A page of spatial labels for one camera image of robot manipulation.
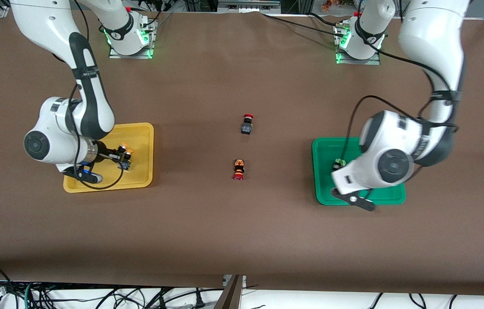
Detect yellow push button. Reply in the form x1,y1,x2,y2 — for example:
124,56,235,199
119,144,134,171

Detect yellow plastic tray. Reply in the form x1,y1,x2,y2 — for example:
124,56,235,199
63,122,155,193

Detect red button with orange base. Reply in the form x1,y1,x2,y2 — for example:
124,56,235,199
232,159,246,181

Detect brown table cover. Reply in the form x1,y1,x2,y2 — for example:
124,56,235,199
0,9,484,297

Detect green plastic tray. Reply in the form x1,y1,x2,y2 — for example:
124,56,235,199
312,137,406,206

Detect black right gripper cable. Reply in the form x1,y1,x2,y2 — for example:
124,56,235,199
70,82,126,190

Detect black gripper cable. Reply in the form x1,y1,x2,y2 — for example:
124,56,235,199
70,82,126,190
341,41,461,161

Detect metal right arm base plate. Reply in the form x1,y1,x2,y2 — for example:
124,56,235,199
109,17,158,59

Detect black right arm loop cable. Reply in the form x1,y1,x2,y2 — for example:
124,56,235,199
72,0,96,78

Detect tangled black floor cables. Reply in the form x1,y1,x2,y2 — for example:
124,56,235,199
31,285,208,309

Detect green floor cable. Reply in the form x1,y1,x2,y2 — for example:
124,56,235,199
23,281,34,309

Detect dark table leg with bracket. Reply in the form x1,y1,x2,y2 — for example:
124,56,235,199
214,275,247,309

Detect aluminium frame rail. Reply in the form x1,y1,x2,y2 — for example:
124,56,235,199
218,0,281,13

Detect black cables across table cover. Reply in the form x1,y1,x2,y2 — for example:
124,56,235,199
261,12,345,38

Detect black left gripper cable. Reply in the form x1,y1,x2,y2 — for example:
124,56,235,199
341,41,461,161

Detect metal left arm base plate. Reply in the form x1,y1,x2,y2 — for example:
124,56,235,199
334,24,382,66

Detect thin black floor cables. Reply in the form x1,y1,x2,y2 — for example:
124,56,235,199
368,293,457,309

